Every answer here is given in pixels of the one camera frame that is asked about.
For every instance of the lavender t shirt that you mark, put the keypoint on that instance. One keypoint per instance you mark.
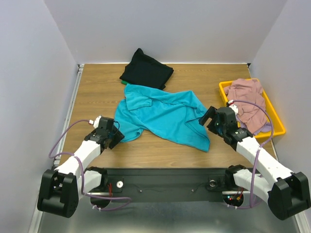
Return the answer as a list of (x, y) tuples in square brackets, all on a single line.
[(264, 129)]

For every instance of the aluminium front frame rail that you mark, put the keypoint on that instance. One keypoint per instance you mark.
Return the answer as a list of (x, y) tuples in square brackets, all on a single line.
[(229, 193)]

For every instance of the turquoise t shirt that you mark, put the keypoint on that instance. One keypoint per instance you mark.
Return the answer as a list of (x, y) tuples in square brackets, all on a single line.
[(171, 116)]

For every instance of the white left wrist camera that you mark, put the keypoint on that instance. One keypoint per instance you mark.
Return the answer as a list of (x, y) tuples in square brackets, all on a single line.
[(95, 122)]

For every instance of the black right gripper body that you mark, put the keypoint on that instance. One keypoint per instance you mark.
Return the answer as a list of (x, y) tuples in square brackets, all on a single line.
[(214, 120)]

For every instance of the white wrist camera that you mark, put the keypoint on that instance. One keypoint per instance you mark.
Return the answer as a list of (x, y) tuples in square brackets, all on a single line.
[(231, 104), (95, 122)]

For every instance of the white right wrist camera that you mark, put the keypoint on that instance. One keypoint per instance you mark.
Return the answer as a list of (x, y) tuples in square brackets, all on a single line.
[(231, 104)]

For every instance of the folded black t shirt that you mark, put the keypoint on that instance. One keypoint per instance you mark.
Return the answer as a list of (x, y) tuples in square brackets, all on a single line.
[(146, 71)]

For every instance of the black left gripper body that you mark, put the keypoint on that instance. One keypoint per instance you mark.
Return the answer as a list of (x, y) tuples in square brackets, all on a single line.
[(111, 134)]

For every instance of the aluminium left side rail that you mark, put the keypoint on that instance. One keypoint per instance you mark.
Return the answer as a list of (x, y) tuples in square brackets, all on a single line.
[(61, 142)]

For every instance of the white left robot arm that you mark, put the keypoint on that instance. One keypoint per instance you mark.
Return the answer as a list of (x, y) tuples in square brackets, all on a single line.
[(62, 188)]

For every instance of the pink t shirt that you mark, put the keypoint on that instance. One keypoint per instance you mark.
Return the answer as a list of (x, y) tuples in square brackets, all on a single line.
[(250, 102)]

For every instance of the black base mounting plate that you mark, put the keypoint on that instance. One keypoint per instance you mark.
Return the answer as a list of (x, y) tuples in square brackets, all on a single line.
[(167, 184)]

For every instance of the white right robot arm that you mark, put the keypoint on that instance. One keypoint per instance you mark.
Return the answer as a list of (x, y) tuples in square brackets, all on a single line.
[(286, 193)]

